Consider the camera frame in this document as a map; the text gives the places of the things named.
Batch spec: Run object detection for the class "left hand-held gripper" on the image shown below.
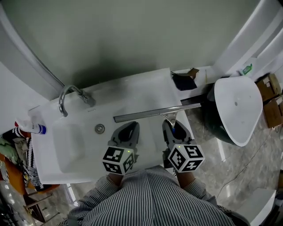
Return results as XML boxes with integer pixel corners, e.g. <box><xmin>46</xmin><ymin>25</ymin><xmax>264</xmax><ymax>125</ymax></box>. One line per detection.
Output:
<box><xmin>102</xmin><ymin>121</ymin><xmax>140</xmax><ymax>176</ymax></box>

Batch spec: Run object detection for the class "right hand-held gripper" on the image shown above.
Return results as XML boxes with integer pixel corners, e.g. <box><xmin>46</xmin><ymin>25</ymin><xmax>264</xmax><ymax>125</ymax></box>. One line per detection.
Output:
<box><xmin>162</xmin><ymin>120</ymin><xmax>206</xmax><ymax>174</ymax></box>

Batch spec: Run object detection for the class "metal squeegee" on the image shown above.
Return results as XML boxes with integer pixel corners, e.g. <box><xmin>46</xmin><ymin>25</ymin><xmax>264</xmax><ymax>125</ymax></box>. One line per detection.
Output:
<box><xmin>113</xmin><ymin>103</ymin><xmax>202</xmax><ymax>133</ymax></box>

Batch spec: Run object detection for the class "person's right forearm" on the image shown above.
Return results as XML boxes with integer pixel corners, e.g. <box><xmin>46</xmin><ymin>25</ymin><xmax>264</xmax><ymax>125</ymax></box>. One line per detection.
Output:
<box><xmin>176</xmin><ymin>170</ymin><xmax>197</xmax><ymax>189</ymax></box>

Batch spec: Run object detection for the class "white rectangular sink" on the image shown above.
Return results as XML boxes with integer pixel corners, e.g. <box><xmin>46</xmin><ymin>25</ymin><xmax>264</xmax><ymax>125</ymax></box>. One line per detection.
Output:
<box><xmin>28</xmin><ymin>68</ymin><xmax>195</xmax><ymax>185</ymax></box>

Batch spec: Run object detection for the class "dark blue cloth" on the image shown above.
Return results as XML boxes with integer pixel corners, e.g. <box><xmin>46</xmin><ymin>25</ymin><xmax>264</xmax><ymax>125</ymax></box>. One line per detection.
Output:
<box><xmin>171</xmin><ymin>71</ymin><xmax>198</xmax><ymax>92</ymax></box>

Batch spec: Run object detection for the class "brown cardboard scrap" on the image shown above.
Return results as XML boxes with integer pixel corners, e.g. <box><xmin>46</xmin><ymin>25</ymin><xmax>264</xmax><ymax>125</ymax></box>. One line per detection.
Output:
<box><xmin>186</xmin><ymin>68</ymin><xmax>200</xmax><ymax>79</ymax></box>

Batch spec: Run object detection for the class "white black-sided wash basin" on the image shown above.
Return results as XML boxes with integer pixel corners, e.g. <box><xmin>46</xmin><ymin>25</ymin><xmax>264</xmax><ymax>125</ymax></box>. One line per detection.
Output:
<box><xmin>203</xmin><ymin>75</ymin><xmax>264</xmax><ymax>147</ymax></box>

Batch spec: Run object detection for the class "person's striped shirt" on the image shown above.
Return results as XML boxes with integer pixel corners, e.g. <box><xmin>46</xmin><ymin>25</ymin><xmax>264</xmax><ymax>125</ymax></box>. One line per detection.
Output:
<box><xmin>65</xmin><ymin>166</ymin><xmax>238</xmax><ymax>226</ymax></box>

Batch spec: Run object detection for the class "chrome curved faucet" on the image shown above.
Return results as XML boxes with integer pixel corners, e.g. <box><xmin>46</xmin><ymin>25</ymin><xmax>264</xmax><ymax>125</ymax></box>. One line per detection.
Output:
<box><xmin>58</xmin><ymin>85</ymin><xmax>97</xmax><ymax>118</ymax></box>

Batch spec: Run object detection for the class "white spray bottle blue label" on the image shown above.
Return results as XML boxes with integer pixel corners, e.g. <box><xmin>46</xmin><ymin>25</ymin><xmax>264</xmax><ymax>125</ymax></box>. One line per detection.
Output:
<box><xmin>15</xmin><ymin>109</ymin><xmax>48</xmax><ymax>136</ymax></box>

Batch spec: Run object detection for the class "green and white packet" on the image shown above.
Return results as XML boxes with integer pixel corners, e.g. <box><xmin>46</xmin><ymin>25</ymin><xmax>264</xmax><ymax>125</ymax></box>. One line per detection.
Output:
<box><xmin>238</xmin><ymin>63</ymin><xmax>253</xmax><ymax>76</ymax></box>

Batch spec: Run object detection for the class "brown cardboard box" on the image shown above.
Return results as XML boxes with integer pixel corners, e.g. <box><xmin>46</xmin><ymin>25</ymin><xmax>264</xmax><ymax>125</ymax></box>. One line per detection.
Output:
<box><xmin>256</xmin><ymin>73</ymin><xmax>283</xmax><ymax>102</ymax></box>
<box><xmin>262</xmin><ymin>96</ymin><xmax>283</xmax><ymax>129</ymax></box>

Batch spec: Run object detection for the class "black and white patterned cloth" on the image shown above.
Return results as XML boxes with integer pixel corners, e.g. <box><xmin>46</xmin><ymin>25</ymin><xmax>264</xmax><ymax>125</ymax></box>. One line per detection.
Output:
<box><xmin>0</xmin><ymin>127</ymin><xmax>44</xmax><ymax>192</ymax></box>

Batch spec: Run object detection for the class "white box-shaped fixture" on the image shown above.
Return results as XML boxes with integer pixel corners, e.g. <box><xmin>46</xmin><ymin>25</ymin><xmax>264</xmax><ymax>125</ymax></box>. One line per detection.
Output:
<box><xmin>233</xmin><ymin>188</ymin><xmax>277</xmax><ymax>226</ymax></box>

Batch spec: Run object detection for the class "green cloth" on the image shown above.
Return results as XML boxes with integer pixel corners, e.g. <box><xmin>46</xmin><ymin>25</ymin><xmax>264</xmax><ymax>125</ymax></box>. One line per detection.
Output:
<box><xmin>0</xmin><ymin>137</ymin><xmax>19</xmax><ymax>166</ymax></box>

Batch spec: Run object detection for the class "orange seat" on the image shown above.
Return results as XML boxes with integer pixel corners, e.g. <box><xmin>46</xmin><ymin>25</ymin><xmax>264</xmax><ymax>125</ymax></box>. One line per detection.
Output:
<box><xmin>0</xmin><ymin>152</ymin><xmax>61</xmax><ymax>195</ymax></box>

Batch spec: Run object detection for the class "wooden stool frame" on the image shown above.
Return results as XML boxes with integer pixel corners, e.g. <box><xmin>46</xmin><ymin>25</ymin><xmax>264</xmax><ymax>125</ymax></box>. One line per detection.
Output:
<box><xmin>23</xmin><ymin>191</ymin><xmax>61</xmax><ymax>224</ymax></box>

